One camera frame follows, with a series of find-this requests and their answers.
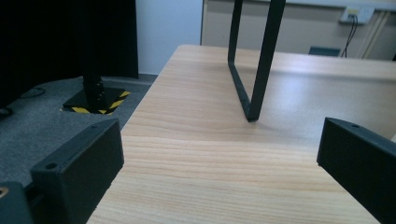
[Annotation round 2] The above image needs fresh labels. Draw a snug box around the white wall socket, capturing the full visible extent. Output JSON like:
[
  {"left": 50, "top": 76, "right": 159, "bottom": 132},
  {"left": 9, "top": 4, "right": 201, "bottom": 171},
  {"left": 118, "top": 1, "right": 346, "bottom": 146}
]
[{"left": 338, "top": 6, "right": 375, "bottom": 25}]

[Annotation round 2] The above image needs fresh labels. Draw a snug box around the black cable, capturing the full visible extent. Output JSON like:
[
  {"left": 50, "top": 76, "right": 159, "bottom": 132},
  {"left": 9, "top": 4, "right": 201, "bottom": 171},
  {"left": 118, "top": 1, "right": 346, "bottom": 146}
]
[{"left": 341, "top": 14, "right": 360, "bottom": 59}]

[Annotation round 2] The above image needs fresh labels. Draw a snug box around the dark teal box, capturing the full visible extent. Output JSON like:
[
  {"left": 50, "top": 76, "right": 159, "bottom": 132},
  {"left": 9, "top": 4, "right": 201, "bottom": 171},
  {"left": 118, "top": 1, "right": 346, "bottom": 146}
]
[{"left": 308, "top": 46, "right": 342, "bottom": 58}]

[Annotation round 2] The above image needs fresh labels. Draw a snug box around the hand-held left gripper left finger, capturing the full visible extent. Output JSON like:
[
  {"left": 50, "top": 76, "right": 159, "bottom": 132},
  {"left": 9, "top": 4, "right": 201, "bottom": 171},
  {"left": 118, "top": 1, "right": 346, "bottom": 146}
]
[{"left": 30, "top": 117, "right": 125, "bottom": 224}]

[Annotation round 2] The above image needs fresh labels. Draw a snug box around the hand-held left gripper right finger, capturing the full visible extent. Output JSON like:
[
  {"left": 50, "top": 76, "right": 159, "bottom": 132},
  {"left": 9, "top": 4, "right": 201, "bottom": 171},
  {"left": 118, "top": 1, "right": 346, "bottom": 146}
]
[{"left": 316, "top": 117, "right": 396, "bottom": 224}]

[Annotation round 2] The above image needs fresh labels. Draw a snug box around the black stand with hazard-striped base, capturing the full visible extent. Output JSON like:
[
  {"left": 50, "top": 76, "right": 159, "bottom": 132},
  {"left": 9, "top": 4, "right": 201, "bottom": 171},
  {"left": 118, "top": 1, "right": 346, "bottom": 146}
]
[{"left": 0, "top": 0, "right": 139, "bottom": 108}]

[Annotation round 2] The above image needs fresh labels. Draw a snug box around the black pole stand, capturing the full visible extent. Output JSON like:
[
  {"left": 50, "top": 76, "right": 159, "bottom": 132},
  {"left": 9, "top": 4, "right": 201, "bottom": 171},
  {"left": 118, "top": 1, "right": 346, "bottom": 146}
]
[{"left": 62, "top": 73, "right": 132, "bottom": 116}]

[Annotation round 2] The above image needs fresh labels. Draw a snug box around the black metal frame stand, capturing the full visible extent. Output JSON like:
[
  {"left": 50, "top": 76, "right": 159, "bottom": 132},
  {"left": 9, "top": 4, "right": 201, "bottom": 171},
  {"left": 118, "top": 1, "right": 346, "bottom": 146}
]
[{"left": 227, "top": 0, "right": 287, "bottom": 123}]

